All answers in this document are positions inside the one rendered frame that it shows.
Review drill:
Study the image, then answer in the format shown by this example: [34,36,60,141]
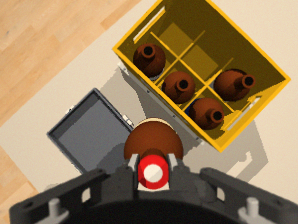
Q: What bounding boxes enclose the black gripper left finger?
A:
[9,154,140,224]

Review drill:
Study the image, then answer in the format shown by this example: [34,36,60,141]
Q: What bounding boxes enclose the grey square tray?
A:
[46,88,134,174]

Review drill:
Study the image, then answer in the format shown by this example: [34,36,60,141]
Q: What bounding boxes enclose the yellow plastic crate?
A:
[112,0,291,152]

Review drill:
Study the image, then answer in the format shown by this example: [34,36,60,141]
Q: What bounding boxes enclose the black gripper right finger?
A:
[167,153,298,224]

